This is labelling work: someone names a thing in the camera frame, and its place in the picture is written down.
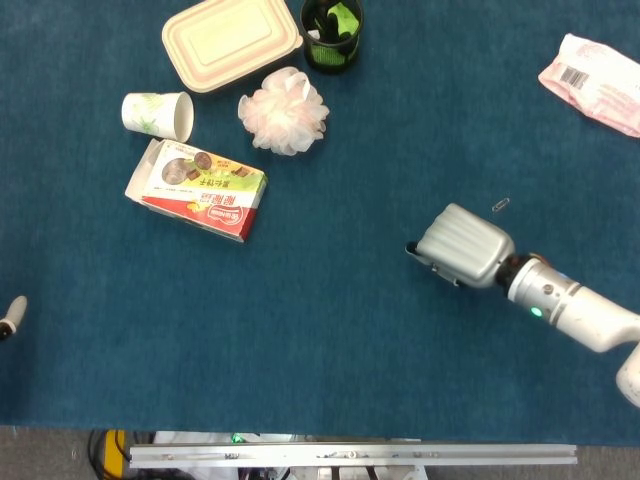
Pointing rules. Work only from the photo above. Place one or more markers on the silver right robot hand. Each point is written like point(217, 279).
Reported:
point(465, 247)

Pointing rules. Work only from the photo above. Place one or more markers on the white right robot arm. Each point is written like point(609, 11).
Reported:
point(565, 305)

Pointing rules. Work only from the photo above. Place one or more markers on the silver paper clip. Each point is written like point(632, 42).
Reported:
point(500, 204)

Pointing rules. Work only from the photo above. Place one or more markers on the blue felt table cloth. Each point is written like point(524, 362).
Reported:
point(320, 325)

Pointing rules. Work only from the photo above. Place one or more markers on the pink white wet wipes pack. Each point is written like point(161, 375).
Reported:
point(595, 82)

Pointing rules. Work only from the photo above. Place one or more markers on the white pink bath pouf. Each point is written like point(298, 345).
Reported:
point(284, 112)

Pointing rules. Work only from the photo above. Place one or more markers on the black mesh pen holder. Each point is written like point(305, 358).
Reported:
point(330, 47)

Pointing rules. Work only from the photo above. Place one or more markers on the red green biscuit box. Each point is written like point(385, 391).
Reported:
point(200, 192)

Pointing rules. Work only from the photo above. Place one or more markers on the cream lidded food container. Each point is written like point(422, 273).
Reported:
point(227, 42)

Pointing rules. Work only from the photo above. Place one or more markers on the white paper cup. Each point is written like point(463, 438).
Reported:
point(155, 115)

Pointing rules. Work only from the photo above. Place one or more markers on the aluminium frame rail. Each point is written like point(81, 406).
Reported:
point(350, 454)

